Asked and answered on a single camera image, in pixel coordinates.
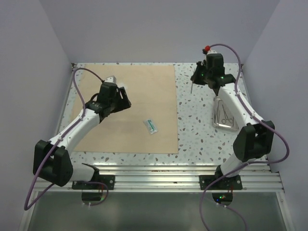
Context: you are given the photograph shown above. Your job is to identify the green white packet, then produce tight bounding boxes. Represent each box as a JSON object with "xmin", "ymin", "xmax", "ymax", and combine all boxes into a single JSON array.
[{"xmin": 143, "ymin": 119, "xmax": 158, "ymax": 135}]

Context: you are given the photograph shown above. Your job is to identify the stainless steel tray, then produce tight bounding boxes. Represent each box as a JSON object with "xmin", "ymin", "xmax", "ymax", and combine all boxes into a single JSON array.
[{"xmin": 212, "ymin": 97, "xmax": 239, "ymax": 131}]

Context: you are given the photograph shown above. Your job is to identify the steel forceps with ring handles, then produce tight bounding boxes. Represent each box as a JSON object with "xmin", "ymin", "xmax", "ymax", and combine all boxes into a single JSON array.
[{"xmin": 221, "ymin": 105, "xmax": 234, "ymax": 125}]

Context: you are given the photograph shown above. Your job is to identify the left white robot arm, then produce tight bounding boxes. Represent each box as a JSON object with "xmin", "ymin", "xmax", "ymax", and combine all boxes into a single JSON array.
[{"xmin": 33, "ymin": 82, "xmax": 131, "ymax": 189}]

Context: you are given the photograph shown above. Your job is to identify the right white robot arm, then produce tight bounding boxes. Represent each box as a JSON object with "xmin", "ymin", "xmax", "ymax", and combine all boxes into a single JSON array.
[{"xmin": 191, "ymin": 53, "xmax": 275, "ymax": 189}]

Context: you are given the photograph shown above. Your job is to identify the beige cloth mat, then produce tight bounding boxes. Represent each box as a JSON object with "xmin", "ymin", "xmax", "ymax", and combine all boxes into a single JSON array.
[{"xmin": 75, "ymin": 64, "xmax": 178, "ymax": 154}]

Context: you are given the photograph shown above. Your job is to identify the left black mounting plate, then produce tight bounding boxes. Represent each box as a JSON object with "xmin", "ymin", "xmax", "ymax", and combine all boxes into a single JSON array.
[{"xmin": 72, "ymin": 175, "xmax": 116, "ymax": 190}]

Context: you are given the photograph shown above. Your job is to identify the black mounting plate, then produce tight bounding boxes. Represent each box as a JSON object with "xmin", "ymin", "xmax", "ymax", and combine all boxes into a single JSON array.
[
  {"xmin": 72, "ymin": 175, "xmax": 116, "ymax": 190},
  {"xmin": 199, "ymin": 175, "xmax": 243, "ymax": 191}
]

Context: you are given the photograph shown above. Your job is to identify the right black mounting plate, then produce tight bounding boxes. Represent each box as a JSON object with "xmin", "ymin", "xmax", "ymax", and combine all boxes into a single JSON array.
[{"xmin": 199, "ymin": 175, "xmax": 243, "ymax": 191}]

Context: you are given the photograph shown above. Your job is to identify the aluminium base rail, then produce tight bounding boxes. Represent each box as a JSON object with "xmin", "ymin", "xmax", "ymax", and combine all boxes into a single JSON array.
[{"xmin": 31, "ymin": 165, "xmax": 284, "ymax": 193}]

